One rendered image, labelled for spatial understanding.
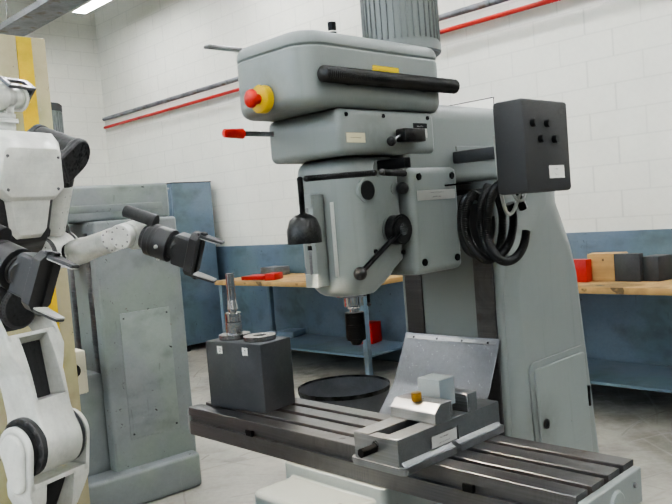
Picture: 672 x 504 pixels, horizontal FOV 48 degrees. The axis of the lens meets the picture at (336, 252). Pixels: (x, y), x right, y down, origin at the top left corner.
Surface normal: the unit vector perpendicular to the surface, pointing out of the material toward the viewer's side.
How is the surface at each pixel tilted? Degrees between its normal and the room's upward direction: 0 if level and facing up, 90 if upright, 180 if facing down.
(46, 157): 97
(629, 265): 90
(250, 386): 90
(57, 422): 68
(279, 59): 90
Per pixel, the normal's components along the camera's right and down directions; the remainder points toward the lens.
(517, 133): -0.71, 0.09
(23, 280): -0.42, -0.02
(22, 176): 0.93, 0.07
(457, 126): 0.70, -0.02
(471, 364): -0.66, -0.37
